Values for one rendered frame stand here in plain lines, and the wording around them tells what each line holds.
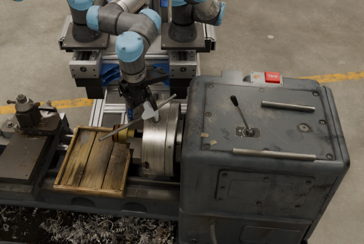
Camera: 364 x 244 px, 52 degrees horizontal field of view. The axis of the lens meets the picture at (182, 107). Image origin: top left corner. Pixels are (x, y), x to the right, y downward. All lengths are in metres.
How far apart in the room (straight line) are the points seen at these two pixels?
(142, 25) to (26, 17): 3.57
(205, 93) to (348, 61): 2.68
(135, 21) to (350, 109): 2.68
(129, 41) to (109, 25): 0.13
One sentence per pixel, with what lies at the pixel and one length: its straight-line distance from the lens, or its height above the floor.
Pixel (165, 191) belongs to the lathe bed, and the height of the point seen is 0.87.
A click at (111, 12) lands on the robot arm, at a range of 1.17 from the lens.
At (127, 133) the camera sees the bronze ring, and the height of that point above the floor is 1.11.
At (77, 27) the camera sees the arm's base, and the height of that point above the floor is 1.24.
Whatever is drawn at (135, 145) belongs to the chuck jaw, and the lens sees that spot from 1.54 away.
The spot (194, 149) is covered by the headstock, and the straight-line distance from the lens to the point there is 1.33.
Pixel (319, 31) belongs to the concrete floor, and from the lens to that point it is 4.39.
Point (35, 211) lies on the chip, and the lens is 2.11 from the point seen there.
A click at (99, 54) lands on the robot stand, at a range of 2.00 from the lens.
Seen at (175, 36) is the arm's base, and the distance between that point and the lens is 1.94.
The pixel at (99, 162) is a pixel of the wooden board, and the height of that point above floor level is 0.89.
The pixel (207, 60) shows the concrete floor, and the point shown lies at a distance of 3.72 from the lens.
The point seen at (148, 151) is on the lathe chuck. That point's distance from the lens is 1.45.
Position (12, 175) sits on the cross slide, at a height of 0.97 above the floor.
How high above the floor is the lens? 2.30
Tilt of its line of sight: 46 degrees down
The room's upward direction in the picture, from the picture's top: 1 degrees clockwise
